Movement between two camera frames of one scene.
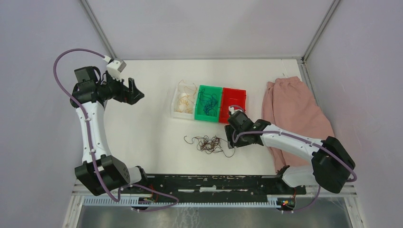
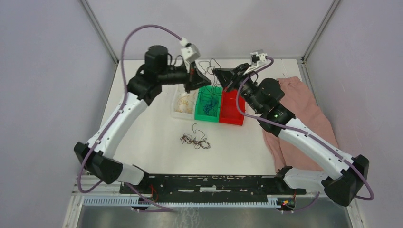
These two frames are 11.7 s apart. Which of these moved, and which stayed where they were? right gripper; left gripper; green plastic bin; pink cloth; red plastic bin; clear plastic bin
Moved: left gripper; right gripper
Stayed: red plastic bin; pink cloth; green plastic bin; clear plastic bin
